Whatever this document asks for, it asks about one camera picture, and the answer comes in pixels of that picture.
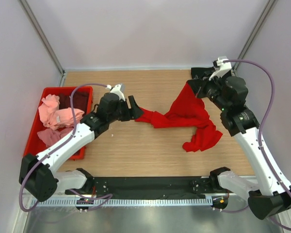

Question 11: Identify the left aluminium frame post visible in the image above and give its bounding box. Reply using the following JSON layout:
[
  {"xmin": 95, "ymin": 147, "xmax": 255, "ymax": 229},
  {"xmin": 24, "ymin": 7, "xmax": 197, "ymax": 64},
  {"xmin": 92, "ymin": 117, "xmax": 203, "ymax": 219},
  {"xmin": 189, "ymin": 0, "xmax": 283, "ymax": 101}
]
[{"xmin": 18, "ymin": 0, "xmax": 65, "ymax": 76}]

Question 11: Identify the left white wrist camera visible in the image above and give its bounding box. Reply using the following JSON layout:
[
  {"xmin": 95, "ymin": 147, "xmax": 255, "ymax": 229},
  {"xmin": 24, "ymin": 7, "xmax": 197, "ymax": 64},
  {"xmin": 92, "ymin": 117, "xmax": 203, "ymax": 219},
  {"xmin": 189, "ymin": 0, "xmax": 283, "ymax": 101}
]
[{"xmin": 105, "ymin": 83, "xmax": 126, "ymax": 101}]

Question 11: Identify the right aluminium frame post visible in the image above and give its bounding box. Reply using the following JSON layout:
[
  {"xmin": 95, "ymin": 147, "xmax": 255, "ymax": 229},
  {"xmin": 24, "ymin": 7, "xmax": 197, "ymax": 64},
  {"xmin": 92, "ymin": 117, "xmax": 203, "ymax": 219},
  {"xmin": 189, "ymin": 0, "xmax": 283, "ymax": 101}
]
[{"xmin": 232, "ymin": 0, "xmax": 278, "ymax": 73}]

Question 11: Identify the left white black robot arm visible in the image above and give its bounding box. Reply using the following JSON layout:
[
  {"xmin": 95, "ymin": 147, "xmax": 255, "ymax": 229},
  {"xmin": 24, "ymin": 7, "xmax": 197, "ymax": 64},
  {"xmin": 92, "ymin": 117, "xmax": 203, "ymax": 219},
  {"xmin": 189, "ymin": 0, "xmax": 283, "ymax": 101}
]
[{"xmin": 19, "ymin": 93, "xmax": 143, "ymax": 202}]

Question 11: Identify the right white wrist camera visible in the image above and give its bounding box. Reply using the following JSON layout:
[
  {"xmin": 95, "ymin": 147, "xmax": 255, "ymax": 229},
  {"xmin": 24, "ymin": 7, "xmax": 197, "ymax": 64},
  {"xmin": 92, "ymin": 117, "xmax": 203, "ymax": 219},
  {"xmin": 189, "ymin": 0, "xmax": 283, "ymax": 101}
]
[{"xmin": 209, "ymin": 56, "xmax": 232, "ymax": 81}]

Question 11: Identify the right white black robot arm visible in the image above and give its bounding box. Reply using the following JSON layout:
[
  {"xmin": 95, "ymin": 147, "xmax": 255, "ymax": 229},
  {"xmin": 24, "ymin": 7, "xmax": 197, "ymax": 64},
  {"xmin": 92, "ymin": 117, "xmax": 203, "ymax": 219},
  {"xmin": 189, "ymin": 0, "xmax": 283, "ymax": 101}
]
[{"xmin": 188, "ymin": 67, "xmax": 291, "ymax": 220}]

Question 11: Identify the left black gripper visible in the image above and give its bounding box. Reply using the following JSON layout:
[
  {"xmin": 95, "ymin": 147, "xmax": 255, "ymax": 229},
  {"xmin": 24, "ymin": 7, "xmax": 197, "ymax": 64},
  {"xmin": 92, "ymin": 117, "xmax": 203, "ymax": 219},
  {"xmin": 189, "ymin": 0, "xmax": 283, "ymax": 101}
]
[{"xmin": 108, "ymin": 96, "xmax": 144, "ymax": 123}]

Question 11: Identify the aluminium front rail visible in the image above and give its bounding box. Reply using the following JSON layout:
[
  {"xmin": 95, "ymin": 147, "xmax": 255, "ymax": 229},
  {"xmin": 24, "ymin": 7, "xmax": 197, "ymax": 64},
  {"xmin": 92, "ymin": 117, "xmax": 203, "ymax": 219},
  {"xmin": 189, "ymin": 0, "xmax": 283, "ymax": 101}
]
[{"xmin": 19, "ymin": 176, "xmax": 282, "ymax": 199}]

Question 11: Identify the dusty pink t shirt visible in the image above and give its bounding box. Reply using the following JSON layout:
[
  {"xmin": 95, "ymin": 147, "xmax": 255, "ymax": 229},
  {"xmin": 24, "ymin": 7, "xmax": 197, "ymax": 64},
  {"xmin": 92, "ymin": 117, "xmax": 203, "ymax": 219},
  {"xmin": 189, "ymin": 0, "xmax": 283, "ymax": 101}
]
[{"xmin": 37, "ymin": 128, "xmax": 73, "ymax": 147}]

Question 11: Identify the folded black t shirt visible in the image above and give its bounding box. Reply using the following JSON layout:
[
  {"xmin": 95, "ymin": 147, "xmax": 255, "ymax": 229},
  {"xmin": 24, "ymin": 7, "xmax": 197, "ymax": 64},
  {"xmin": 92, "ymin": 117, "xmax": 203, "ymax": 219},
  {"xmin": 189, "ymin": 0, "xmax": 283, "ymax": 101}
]
[{"xmin": 191, "ymin": 67, "xmax": 233, "ymax": 79}]

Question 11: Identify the red t shirt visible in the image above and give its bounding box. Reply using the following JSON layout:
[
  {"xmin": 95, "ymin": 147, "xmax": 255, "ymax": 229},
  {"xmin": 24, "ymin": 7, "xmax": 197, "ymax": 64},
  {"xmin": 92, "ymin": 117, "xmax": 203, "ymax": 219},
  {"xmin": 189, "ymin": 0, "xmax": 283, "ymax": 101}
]
[{"xmin": 135, "ymin": 83, "xmax": 223, "ymax": 152}]

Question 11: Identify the aluminium frame post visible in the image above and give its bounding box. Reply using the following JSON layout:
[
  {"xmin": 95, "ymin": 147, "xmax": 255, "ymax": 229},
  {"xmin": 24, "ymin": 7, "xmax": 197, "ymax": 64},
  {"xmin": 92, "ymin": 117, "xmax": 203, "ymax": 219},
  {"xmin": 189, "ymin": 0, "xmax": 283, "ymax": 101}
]
[
  {"xmin": 18, "ymin": 0, "xmax": 65, "ymax": 76},
  {"xmin": 232, "ymin": 0, "xmax": 278, "ymax": 73}
]

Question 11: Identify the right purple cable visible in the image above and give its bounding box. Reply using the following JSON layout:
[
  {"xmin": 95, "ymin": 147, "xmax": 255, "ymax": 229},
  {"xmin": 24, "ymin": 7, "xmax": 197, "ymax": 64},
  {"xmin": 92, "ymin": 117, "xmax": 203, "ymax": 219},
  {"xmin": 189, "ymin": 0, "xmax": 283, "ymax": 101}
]
[{"xmin": 212, "ymin": 59, "xmax": 291, "ymax": 231}]

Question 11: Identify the white slotted cable duct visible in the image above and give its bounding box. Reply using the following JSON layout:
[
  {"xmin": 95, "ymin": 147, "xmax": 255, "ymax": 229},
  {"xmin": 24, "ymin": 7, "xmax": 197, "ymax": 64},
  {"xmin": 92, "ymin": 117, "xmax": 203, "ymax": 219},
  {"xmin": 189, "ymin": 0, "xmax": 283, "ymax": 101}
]
[{"xmin": 37, "ymin": 196, "xmax": 213, "ymax": 207}]

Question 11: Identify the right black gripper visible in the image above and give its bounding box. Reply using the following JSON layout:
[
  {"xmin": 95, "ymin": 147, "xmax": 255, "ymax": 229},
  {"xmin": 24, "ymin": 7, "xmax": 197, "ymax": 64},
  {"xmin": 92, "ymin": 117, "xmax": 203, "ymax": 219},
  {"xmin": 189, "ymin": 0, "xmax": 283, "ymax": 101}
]
[{"xmin": 188, "ymin": 70, "xmax": 230, "ymax": 112}]

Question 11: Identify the dark maroon t shirt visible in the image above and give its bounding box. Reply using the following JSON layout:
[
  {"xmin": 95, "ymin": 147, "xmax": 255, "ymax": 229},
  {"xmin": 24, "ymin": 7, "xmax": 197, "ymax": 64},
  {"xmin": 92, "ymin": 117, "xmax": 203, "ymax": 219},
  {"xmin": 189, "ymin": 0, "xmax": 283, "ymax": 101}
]
[{"xmin": 59, "ymin": 91, "xmax": 89, "ymax": 112}]

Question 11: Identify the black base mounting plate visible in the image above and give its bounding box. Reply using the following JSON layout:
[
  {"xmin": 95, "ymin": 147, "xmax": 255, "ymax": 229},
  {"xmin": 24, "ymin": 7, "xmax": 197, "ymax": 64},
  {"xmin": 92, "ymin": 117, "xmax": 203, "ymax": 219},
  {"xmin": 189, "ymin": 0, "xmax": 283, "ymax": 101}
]
[{"xmin": 75, "ymin": 176, "xmax": 226, "ymax": 199}]

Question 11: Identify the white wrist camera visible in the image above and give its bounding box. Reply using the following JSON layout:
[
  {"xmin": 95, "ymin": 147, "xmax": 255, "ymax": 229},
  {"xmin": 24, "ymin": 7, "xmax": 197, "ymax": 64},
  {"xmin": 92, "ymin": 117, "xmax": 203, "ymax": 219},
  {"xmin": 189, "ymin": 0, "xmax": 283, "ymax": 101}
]
[
  {"xmin": 105, "ymin": 83, "xmax": 126, "ymax": 101},
  {"xmin": 209, "ymin": 56, "xmax": 232, "ymax": 81}
]

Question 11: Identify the red plastic bin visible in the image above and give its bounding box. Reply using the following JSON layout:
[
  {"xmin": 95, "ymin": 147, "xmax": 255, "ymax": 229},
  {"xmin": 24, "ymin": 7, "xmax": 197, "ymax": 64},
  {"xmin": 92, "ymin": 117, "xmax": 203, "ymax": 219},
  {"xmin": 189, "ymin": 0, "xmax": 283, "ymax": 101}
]
[{"xmin": 24, "ymin": 86, "xmax": 93, "ymax": 155}]

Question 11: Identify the light pink t shirt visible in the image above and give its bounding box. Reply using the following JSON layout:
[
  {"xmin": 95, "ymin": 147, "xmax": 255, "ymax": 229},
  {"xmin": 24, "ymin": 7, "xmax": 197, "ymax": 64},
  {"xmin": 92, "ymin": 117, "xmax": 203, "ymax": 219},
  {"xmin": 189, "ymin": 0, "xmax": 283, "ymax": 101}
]
[{"xmin": 38, "ymin": 94, "xmax": 74, "ymax": 130}]

